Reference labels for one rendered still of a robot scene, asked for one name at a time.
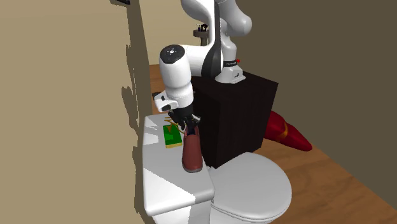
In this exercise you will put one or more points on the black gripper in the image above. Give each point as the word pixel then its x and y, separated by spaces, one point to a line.
pixel 181 113

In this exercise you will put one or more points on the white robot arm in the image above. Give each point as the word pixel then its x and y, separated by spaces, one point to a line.
pixel 176 77

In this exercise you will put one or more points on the green box with gold edge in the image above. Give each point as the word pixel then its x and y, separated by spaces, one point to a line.
pixel 171 136

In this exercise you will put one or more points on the brown red shoe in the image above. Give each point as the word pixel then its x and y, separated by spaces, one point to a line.
pixel 192 152

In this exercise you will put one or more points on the black robot stand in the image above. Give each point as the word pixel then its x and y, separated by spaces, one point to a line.
pixel 238 118

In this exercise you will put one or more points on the white toilet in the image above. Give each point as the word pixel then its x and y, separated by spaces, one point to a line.
pixel 198 183

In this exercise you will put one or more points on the red cone-shaped object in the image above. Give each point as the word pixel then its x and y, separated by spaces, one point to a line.
pixel 287 134

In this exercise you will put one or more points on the grey pedestal sink with bottles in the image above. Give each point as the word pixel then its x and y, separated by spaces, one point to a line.
pixel 203 33

